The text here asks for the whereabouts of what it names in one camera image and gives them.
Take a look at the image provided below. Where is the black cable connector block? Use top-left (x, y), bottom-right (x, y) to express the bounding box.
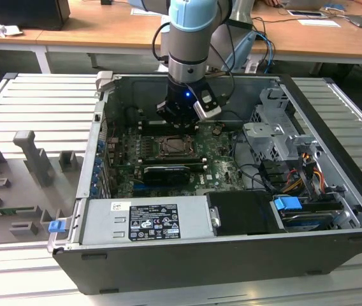
top-left (259, 160), bottom-right (289, 186)

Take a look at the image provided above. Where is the black graphics card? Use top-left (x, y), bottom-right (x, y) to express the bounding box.
top-left (141, 163), bottom-right (192, 188)

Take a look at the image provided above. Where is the black plastic shroud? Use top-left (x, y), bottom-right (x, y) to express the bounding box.
top-left (205, 188), bottom-right (286, 237)

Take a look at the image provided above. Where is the blue plastic case latch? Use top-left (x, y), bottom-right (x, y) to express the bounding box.
top-left (48, 219), bottom-right (65, 234)

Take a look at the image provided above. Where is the grey laptop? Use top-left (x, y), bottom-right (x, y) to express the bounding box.
top-left (278, 0), bottom-right (328, 10)

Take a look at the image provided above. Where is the grey case corner latch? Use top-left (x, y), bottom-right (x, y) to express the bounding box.
top-left (94, 70), bottom-right (115, 94)

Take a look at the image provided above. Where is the green RAM stick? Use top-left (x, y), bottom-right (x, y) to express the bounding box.
top-left (0, 207), bottom-right (37, 218)

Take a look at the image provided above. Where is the white framed tablet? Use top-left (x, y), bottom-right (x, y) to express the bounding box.
top-left (287, 9), bottom-right (328, 18)

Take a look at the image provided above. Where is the blue cable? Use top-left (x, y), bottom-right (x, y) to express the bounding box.
top-left (252, 30), bottom-right (277, 75)

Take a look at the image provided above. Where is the small white plug box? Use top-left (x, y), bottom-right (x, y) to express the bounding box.
top-left (243, 59), bottom-right (261, 75)

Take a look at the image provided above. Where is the CPU socket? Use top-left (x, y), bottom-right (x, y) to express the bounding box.
top-left (157, 134), bottom-right (199, 159)

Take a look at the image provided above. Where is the perforated metal drive cage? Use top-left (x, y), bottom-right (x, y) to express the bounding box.
top-left (242, 86), bottom-right (324, 166)

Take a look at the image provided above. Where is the crumpled white paper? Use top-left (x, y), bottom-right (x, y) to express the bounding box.
top-left (0, 17), bottom-right (23, 39)

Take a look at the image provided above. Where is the wooden desk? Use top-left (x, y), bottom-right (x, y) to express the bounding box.
top-left (249, 0), bottom-right (362, 76)
top-left (0, 0), bottom-right (169, 74)

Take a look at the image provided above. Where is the silver topped CPU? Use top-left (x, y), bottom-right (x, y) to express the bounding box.
top-left (165, 139), bottom-right (191, 153)

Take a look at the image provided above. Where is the hard disk in blue carrier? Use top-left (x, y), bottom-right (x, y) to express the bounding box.
top-left (271, 196), bottom-right (344, 233)

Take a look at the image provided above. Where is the pale blue teach pendant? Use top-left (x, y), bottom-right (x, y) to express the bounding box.
top-left (224, 31), bottom-right (257, 73)

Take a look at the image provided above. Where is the metal socket cover frame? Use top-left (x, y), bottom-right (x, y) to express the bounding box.
top-left (159, 136), bottom-right (198, 157)

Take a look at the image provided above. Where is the white printed paper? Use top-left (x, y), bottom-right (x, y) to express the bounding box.
top-left (129, 8), bottom-right (168, 17)

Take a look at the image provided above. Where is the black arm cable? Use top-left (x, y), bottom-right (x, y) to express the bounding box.
top-left (151, 22), bottom-right (236, 108)

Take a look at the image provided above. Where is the white paper sheet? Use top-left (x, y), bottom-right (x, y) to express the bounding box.
top-left (296, 18), bottom-right (342, 28)

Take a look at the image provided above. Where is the yellow power wire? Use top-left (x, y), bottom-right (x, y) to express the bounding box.
top-left (281, 168), bottom-right (324, 194)

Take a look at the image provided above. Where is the black open PC case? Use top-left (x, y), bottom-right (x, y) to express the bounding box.
top-left (52, 71), bottom-right (362, 296)

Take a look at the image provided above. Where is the green motherboard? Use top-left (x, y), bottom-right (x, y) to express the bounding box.
top-left (104, 122), bottom-right (250, 199)

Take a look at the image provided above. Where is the grey parts rack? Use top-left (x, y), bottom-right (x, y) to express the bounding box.
top-left (0, 129), bottom-right (86, 247)

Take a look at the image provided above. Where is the silver power supply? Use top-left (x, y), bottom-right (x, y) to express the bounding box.
top-left (78, 194), bottom-right (217, 247)

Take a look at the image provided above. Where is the black computer box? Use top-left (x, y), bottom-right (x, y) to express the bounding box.
top-left (0, 0), bottom-right (71, 32)

